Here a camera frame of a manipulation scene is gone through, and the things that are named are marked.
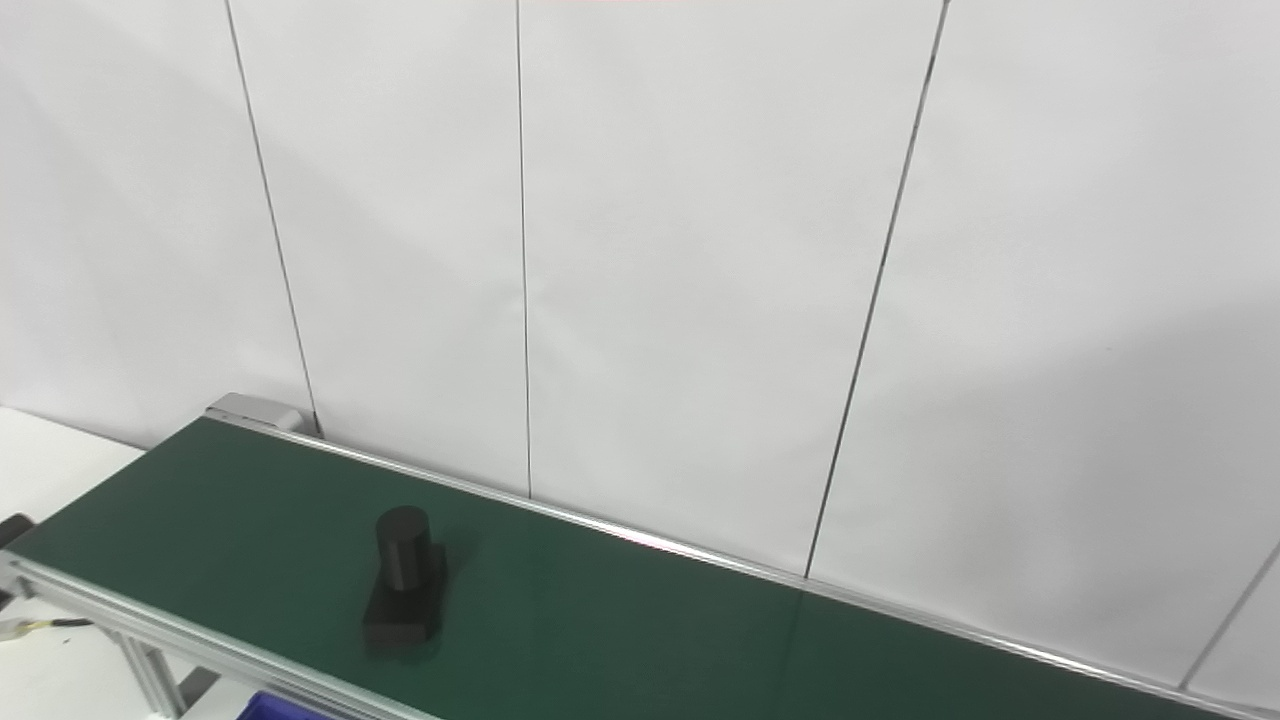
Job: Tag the black cylinder block part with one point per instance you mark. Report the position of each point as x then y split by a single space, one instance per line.
402 560

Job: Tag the blue plastic bin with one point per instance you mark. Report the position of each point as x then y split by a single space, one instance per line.
275 708

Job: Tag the green conveyor belt aluminium frame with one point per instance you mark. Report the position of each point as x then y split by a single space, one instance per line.
620 620

